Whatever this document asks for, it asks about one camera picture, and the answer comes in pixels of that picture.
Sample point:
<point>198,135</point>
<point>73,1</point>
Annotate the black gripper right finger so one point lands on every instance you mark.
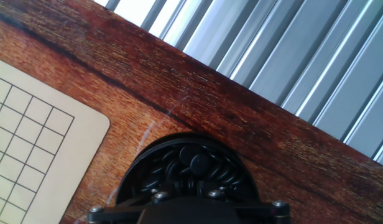
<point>260,210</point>

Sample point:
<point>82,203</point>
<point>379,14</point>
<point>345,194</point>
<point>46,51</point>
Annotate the beige Go board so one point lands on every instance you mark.
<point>39,140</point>

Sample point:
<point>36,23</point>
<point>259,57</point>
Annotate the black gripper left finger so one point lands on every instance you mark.
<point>126,208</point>

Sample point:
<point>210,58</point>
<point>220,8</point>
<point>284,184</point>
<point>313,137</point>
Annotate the black round stone bowl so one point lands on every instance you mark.
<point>129,183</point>

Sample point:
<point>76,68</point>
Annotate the heap of black Go stones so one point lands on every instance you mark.
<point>200,164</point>

